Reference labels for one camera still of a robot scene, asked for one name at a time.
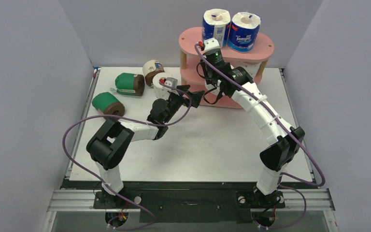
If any pink three-tier shelf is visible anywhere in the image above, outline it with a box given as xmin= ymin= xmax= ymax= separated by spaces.
xmin=178 ymin=26 xmax=275 ymax=110

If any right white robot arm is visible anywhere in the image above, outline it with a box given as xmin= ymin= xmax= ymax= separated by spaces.
xmin=199 ymin=48 xmax=305 ymax=206

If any far green brown roll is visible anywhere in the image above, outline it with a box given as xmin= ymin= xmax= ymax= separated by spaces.
xmin=110 ymin=72 xmax=145 ymax=96

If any beige brown paper roll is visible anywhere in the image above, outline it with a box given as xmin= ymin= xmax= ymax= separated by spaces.
xmin=143 ymin=59 xmax=165 ymax=87

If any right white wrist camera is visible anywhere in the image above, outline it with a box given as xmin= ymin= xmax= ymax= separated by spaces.
xmin=196 ymin=38 xmax=220 ymax=54

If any upright floral paper roll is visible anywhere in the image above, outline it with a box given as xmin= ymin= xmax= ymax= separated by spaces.
xmin=153 ymin=72 xmax=174 ymax=100

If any floral white paper roll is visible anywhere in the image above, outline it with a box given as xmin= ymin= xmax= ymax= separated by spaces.
xmin=205 ymin=80 xmax=221 ymax=95

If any blue paper roll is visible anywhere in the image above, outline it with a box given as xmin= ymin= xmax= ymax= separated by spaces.
xmin=201 ymin=9 xmax=231 ymax=48

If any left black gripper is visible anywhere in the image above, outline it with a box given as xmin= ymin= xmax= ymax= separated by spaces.
xmin=163 ymin=86 xmax=204 ymax=124

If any green brown roll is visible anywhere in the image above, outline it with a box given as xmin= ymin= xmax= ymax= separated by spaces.
xmin=92 ymin=92 xmax=126 ymax=116
xmin=110 ymin=72 xmax=145 ymax=96

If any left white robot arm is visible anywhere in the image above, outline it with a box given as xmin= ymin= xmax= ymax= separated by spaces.
xmin=86 ymin=85 xmax=205 ymax=208

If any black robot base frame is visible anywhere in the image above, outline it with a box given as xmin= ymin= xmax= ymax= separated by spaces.
xmin=49 ymin=181 xmax=333 ymax=230

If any near green brown roll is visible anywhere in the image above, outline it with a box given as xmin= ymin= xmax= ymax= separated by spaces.
xmin=92 ymin=92 xmax=126 ymax=116

